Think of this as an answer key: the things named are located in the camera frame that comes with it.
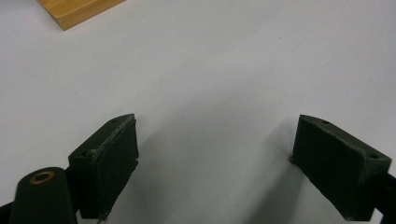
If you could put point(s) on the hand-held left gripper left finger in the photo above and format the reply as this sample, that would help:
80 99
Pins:
106 168

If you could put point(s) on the wooden block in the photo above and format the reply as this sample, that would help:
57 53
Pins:
76 11

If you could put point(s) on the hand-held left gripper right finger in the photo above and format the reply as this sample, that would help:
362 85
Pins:
339 168

